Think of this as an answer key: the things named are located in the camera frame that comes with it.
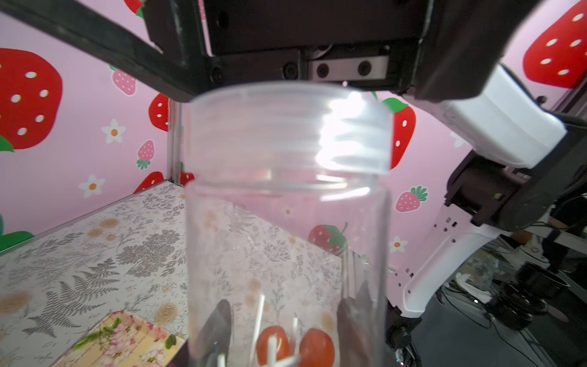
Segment clear jar orange candies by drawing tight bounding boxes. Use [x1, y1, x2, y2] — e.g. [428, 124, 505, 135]
[181, 82, 397, 366]

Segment orange lollipop left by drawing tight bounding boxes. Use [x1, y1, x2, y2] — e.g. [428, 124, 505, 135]
[247, 294, 295, 366]

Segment orange lollipop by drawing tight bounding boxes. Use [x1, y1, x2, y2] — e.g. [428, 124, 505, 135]
[288, 317, 336, 367]
[247, 294, 295, 366]

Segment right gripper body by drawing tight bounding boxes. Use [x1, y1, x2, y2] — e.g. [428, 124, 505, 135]
[142, 1, 537, 102]

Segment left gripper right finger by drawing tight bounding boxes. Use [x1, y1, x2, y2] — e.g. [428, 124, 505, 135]
[336, 281, 375, 366]

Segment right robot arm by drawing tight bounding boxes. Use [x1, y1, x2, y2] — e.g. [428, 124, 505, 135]
[1, 1, 586, 366]

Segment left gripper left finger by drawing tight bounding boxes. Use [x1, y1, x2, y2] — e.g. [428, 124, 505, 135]
[187, 299, 232, 366]

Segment floral rectangular tray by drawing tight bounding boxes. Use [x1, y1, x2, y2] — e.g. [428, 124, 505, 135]
[53, 310, 185, 366]

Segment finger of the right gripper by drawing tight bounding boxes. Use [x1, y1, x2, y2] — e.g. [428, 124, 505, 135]
[1, 0, 197, 102]

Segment orange lollipop right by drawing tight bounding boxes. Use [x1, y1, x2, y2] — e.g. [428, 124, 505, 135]
[288, 317, 336, 367]

